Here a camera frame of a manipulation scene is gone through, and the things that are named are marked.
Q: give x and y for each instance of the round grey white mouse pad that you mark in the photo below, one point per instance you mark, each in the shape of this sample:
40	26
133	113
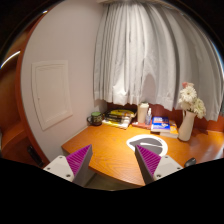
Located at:
150	142

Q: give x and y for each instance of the small clear spray bottle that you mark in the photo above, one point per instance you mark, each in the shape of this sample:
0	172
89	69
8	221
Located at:
148	117

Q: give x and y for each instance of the white bottom book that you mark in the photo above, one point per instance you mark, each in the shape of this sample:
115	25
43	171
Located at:
123	124

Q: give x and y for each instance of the orange book under blue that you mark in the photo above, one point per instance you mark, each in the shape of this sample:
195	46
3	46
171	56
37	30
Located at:
173	133

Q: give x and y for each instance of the yellow black top book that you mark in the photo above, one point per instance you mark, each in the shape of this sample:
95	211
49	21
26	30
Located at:
120	113

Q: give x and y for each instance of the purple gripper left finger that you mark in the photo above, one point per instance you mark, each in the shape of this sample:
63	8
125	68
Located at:
74	167

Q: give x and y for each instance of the white plastic jar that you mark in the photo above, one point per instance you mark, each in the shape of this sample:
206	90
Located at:
142	112

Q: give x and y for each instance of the white wall access panel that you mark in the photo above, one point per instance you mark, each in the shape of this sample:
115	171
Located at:
50	89

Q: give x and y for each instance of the white ceramic vase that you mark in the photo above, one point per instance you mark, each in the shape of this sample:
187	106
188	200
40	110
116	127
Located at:
186	127

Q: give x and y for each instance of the white and pink flowers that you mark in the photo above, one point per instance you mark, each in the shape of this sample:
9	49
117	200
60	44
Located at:
189	101

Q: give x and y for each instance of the black computer mouse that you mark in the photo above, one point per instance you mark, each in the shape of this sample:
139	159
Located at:
190	162

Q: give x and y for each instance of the red flat box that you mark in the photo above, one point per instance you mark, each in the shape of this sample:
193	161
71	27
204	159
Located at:
141	125

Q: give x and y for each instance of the white curtain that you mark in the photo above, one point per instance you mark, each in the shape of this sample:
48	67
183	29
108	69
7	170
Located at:
145	52

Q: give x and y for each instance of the dark green mug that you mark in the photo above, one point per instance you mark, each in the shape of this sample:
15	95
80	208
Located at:
95	119

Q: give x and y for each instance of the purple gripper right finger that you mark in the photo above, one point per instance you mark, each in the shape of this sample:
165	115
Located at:
154	167

